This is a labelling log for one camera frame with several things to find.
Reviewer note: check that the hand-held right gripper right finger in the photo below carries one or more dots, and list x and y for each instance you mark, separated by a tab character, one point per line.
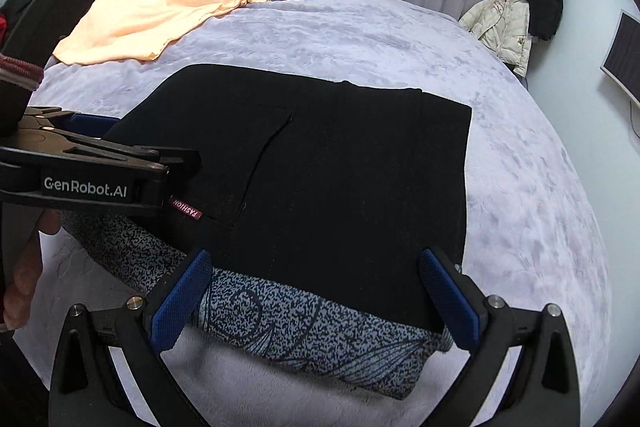
450	302

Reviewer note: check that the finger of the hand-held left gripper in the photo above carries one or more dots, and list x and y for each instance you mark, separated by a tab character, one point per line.
125	155
92	123

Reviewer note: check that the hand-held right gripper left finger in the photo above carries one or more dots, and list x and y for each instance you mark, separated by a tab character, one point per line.
180	292

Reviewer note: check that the black pants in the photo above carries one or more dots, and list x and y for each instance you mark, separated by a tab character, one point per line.
350	187

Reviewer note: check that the person's left hand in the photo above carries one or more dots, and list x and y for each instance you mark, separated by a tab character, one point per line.
22	277

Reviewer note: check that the orange towel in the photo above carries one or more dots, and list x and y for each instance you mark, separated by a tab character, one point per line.
145	17

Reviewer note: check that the speckled grey patterned cloth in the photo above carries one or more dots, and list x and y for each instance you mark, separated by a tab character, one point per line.
300	322

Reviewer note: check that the red cloth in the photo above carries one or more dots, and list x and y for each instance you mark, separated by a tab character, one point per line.
2	25

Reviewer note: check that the purple plush blanket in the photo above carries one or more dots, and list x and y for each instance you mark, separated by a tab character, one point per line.
500	157

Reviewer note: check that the white puffer jacket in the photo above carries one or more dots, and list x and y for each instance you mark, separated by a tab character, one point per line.
500	22

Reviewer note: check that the computer monitor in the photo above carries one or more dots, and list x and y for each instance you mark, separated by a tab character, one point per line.
622	57

